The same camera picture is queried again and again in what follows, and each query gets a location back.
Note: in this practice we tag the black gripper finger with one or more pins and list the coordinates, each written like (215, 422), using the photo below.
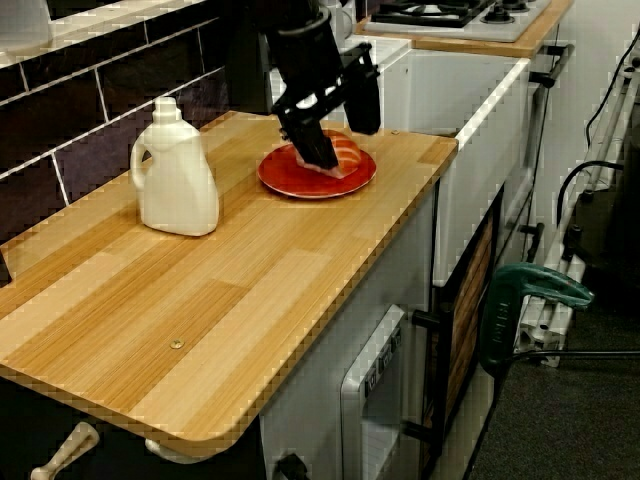
(312, 145)
(364, 107)

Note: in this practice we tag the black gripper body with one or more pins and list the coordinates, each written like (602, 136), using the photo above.
(330, 90)

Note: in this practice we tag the salmon sushi toy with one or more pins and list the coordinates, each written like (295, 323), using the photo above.
(347, 150)

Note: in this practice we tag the white plastic jug bottle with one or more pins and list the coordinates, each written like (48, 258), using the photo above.
(175, 190)

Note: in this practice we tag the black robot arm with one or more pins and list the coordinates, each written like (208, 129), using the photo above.
(305, 50)

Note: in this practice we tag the red round plate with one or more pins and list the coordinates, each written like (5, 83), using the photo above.
(280, 175)

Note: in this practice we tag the light grey toy faucet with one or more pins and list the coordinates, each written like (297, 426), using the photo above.
(346, 20)

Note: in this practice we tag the dark grey upright panel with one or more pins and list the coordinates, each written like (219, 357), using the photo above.
(245, 75)

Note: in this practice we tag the white toy sink unit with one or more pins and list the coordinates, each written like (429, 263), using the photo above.
(450, 100)

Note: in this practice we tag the toy stove top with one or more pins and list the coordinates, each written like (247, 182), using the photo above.
(500, 30)

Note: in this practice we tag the black framed oven door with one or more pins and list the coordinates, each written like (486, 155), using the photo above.
(470, 300)

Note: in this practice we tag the white kitchen cabinet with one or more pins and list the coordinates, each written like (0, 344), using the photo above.
(320, 380)

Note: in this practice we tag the cream shelf ledge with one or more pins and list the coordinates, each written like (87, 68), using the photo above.
(100, 30)

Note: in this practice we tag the dark tile backsplash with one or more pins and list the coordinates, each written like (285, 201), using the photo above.
(75, 115)

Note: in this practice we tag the grey white dispenser panel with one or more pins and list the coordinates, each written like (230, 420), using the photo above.
(352, 400)

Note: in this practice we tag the plain white container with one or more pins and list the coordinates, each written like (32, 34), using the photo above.
(25, 25)

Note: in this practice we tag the white knob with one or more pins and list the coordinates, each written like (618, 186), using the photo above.
(170, 450)

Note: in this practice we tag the aluminium frame rail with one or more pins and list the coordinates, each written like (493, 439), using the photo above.
(542, 330)

